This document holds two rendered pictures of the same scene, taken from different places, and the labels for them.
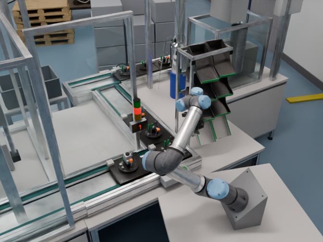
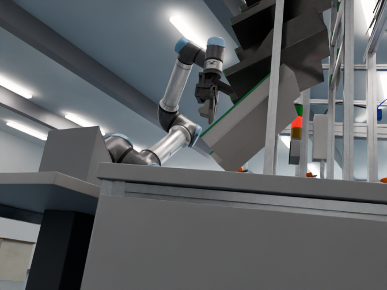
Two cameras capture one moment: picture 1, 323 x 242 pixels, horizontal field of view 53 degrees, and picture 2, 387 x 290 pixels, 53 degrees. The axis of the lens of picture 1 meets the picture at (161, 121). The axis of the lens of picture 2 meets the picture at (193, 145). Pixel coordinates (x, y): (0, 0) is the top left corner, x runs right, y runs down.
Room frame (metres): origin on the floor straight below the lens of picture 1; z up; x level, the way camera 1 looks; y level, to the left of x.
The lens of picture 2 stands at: (2.63, -1.22, 0.69)
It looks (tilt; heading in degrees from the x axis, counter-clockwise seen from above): 18 degrees up; 135
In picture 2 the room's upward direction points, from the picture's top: 8 degrees clockwise
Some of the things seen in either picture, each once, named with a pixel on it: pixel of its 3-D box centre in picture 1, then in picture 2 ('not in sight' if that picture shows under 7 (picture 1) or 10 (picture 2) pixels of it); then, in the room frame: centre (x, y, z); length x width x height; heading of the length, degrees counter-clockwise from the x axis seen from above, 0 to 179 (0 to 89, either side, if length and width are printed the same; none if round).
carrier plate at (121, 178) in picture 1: (128, 167); not in sight; (1.68, 0.23, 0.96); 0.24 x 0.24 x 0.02; 31
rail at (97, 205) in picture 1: (147, 182); not in sight; (1.58, 0.10, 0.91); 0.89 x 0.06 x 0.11; 121
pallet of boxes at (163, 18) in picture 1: (135, 39); not in sight; (4.97, 0.40, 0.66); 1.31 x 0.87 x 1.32; 103
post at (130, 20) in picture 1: (134, 91); (306, 96); (1.89, 0.18, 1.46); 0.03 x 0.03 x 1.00; 31
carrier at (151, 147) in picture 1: (169, 146); not in sight; (1.85, -0.06, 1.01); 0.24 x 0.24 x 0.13; 31
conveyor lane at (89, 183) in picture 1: (132, 169); not in sight; (1.72, 0.21, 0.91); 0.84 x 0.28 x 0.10; 121
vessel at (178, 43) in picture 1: (178, 53); not in sight; (2.85, -0.17, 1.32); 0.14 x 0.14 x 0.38
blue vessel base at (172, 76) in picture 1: (178, 83); not in sight; (2.85, -0.17, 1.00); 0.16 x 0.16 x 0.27
